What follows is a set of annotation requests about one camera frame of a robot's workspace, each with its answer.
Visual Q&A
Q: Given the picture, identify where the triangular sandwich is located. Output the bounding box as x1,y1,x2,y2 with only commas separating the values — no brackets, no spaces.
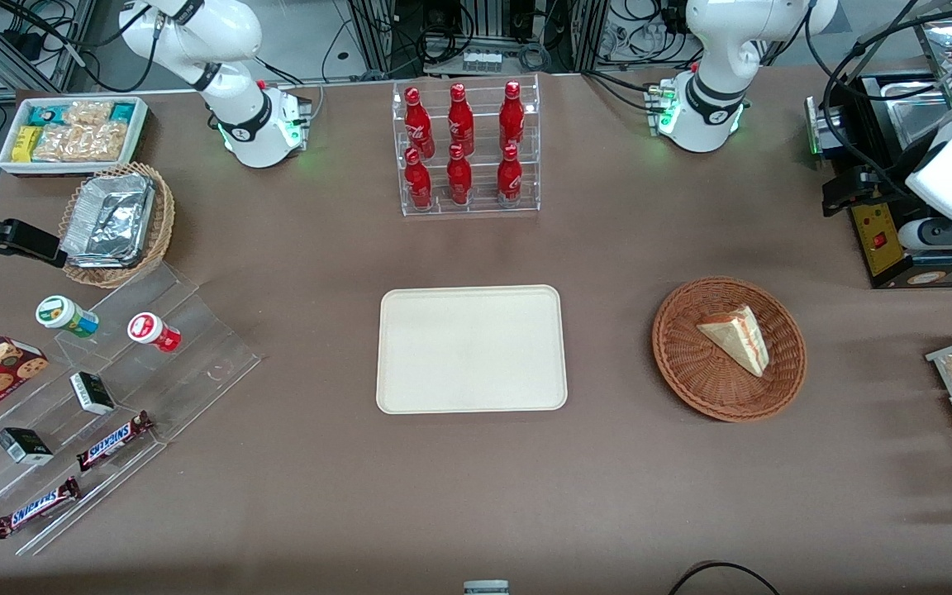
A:
696,304,771,378

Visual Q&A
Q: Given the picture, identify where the tan oval wicker basket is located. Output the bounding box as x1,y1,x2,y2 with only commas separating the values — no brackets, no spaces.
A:
58,162,176,289

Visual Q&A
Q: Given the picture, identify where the brown round wicker basket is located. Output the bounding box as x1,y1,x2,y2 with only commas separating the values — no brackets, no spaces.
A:
651,276,808,423

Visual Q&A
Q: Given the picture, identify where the cream plastic tray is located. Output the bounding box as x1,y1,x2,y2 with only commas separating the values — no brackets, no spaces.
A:
375,284,569,415

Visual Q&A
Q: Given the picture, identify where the black hot food display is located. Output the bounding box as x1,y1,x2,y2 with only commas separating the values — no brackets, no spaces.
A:
805,12,952,290

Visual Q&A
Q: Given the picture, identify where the white rectangular snack bin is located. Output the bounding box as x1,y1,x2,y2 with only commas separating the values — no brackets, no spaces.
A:
0,96,150,177

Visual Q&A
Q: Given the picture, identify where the green lid yoghurt cup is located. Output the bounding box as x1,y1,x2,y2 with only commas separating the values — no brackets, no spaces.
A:
36,295,100,339

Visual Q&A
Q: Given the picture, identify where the aluminium foil container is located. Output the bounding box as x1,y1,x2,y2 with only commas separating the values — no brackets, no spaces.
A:
60,173,156,269

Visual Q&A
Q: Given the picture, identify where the steel food pan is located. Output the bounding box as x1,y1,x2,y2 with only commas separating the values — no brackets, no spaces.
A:
860,79,952,155

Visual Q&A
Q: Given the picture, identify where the yellow snack packet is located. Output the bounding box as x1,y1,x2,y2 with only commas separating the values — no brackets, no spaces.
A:
12,126,43,163

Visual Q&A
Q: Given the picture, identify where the clear cracker bag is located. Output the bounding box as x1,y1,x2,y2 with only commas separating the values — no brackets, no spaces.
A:
34,122,129,163
63,101,113,127

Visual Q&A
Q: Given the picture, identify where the red lid yoghurt cup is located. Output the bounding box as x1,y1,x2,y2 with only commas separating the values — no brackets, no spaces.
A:
127,312,182,354

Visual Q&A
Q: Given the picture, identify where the small black white box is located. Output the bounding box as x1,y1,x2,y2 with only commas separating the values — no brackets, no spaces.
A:
0,427,55,466
69,371,116,416

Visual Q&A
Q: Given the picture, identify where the clear acrylic stepped display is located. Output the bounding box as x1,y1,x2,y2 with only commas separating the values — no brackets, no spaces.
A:
0,263,264,557

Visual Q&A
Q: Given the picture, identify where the Snickers chocolate bar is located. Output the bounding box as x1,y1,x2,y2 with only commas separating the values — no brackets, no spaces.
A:
76,411,155,473
0,477,83,540

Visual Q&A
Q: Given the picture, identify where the red cola bottle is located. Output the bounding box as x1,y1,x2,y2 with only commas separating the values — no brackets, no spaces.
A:
404,147,433,209
497,143,523,203
446,144,474,206
404,87,436,159
499,80,526,152
447,83,475,156

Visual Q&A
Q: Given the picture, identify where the clear acrylic bottle rack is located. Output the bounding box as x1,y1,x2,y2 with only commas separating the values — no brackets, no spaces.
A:
391,73,541,217

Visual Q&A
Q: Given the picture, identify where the aluminium frame rack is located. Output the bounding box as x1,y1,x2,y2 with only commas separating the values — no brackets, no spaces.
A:
348,0,609,79
0,0,98,104

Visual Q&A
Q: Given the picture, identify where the black looped cable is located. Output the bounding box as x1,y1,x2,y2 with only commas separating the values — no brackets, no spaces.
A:
668,560,781,595

